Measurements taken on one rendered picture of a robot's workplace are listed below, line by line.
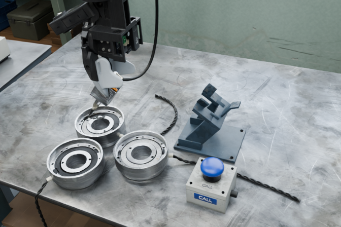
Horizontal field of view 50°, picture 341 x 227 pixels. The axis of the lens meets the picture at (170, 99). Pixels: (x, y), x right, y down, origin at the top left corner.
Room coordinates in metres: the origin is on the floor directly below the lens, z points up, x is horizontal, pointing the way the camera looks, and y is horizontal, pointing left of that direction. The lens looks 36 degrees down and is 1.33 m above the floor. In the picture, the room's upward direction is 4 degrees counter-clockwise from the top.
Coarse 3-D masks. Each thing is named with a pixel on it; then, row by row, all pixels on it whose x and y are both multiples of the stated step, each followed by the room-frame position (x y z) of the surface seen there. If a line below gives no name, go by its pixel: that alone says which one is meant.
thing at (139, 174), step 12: (132, 132) 0.56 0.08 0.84; (144, 132) 0.56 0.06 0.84; (156, 132) 0.55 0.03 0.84; (120, 144) 0.53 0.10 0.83; (144, 144) 0.53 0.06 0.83; (120, 156) 0.52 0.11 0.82; (132, 156) 0.52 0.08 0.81; (120, 168) 0.47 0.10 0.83; (132, 168) 0.46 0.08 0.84; (144, 168) 0.46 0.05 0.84; (156, 168) 0.47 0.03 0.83
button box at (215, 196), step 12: (228, 168) 0.44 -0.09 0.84; (192, 180) 0.42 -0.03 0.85; (204, 180) 0.42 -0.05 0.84; (216, 180) 0.41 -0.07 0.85; (228, 180) 0.41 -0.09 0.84; (192, 192) 0.40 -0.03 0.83; (204, 192) 0.39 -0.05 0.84; (216, 192) 0.39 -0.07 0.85; (228, 192) 0.39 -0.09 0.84; (204, 204) 0.39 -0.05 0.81; (216, 204) 0.38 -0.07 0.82
